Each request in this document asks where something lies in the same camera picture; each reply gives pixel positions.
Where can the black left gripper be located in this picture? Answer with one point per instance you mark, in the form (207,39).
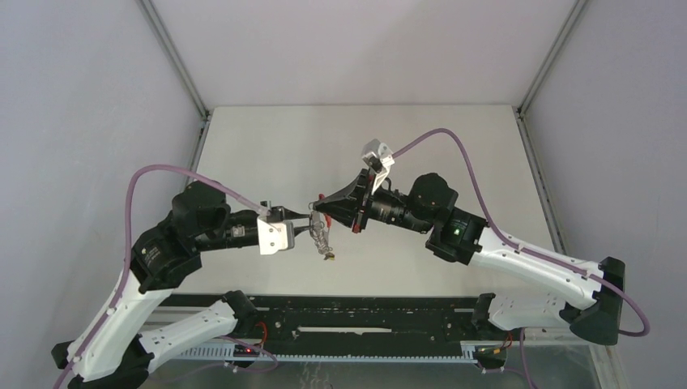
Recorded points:
(288,213)

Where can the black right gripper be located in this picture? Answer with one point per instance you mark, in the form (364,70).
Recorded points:
(346,206)

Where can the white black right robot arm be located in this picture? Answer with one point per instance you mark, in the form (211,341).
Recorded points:
(581,295)

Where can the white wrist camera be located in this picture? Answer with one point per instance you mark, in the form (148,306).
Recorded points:
(275,236)
(379,158)

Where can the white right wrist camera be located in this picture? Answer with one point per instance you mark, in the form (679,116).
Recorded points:
(379,158)

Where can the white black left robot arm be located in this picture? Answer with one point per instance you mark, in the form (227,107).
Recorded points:
(114,351)

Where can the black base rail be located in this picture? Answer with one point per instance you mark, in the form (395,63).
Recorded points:
(376,327)

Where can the red-handled metal key holder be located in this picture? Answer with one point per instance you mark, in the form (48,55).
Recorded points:
(320,230)

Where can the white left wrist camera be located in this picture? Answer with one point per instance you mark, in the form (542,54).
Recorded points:
(275,236)

